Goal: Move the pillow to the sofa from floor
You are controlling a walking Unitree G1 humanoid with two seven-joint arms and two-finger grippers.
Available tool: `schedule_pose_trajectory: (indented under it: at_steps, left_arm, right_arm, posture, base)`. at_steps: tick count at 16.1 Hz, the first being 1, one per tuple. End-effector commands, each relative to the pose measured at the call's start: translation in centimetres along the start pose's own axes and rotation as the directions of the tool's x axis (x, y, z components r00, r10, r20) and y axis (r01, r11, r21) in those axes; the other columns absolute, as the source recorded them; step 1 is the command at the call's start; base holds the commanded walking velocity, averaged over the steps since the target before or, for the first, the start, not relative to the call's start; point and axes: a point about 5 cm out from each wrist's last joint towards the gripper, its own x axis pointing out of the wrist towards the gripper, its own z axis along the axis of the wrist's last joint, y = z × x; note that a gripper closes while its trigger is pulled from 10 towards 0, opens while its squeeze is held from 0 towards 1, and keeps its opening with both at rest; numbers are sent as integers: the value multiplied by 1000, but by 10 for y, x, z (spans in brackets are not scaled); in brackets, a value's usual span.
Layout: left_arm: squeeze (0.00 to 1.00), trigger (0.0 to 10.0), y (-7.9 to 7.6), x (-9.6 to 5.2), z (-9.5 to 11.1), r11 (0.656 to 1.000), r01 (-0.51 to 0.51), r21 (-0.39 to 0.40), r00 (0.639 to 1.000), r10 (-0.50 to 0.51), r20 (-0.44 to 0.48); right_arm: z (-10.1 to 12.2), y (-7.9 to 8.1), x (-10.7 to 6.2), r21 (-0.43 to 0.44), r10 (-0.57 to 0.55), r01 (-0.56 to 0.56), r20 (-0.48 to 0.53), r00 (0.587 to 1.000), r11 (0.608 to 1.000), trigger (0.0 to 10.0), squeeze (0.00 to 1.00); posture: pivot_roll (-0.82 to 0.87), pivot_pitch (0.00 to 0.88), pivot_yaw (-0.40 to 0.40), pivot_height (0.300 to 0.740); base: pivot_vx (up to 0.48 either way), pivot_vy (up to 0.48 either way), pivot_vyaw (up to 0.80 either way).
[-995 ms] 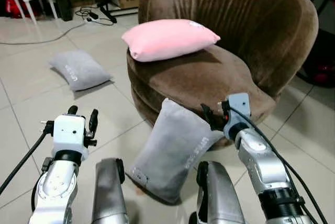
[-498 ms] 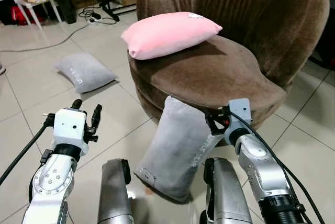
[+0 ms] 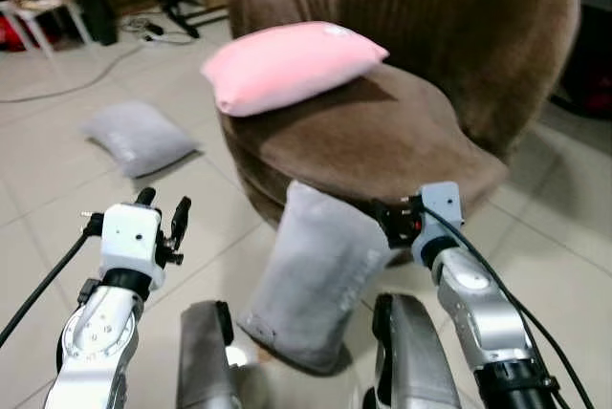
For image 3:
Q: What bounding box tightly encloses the large grey pillow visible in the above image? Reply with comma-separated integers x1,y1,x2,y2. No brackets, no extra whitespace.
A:
236,180,394,376

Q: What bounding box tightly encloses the small grey pillow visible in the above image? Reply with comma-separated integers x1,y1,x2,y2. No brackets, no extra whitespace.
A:
80,98,201,180

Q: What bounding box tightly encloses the pink pillow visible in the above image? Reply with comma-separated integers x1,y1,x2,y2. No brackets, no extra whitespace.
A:
201,21,391,118

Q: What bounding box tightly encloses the brown plush armchair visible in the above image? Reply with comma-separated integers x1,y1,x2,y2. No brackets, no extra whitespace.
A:
219,0,582,268

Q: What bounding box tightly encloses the grey left robot leg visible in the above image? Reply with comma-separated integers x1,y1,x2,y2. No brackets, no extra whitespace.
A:
176,300,242,409

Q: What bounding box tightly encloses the grey robot leg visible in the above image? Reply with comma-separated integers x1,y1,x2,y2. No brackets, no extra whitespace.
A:
368,291,464,409
176,300,242,409

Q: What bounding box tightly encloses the grey right robot leg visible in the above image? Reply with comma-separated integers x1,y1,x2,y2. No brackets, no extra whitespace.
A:
368,291,464,409

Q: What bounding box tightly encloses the red and black machine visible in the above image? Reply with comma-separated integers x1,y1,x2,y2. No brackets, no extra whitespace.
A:
552,8,612,121

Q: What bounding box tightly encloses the white power strip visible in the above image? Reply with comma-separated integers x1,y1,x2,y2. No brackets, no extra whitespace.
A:
142,29,194,47

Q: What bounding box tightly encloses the black stand leg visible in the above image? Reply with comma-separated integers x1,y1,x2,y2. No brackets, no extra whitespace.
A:
161,0,233,40

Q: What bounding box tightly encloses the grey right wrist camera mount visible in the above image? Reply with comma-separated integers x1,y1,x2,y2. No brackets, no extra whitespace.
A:
410,181,466,264

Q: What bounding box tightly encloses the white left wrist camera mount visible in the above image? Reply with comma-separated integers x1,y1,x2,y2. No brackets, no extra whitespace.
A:
98,203,166,291

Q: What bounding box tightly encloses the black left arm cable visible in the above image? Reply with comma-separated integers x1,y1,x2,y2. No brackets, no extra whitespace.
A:
0,214,104,350

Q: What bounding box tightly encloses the grey floor cable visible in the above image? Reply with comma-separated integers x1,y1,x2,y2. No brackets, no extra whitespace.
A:
0,38,146,105

